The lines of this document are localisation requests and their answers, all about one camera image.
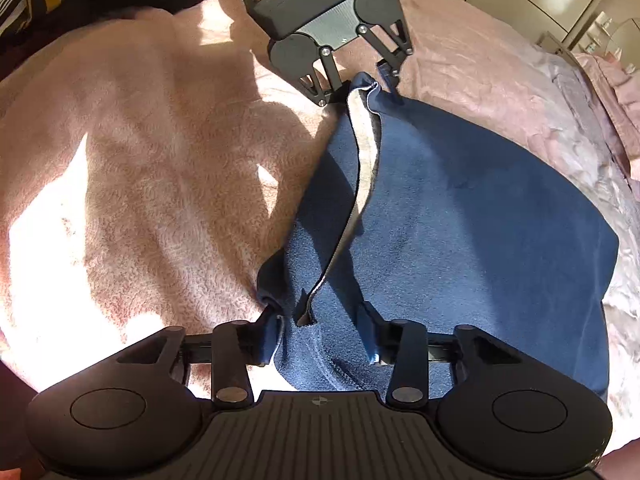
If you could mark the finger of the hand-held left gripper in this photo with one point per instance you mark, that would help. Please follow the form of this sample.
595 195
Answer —
382 52
332 77

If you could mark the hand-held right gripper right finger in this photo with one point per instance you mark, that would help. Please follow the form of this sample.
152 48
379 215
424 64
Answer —
372 332

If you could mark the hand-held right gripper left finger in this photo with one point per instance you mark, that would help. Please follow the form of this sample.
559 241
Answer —
230 360

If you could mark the blue sweatshirt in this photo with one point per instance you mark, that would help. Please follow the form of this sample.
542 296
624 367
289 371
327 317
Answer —
475 210

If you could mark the pink grey bed blanket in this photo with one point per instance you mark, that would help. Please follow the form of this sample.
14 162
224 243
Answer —
125 160

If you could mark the pink folded blanket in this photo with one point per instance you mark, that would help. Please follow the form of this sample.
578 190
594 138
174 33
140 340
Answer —
620 90

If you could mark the oval mirror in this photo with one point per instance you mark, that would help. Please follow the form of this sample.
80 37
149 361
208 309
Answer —
627 35

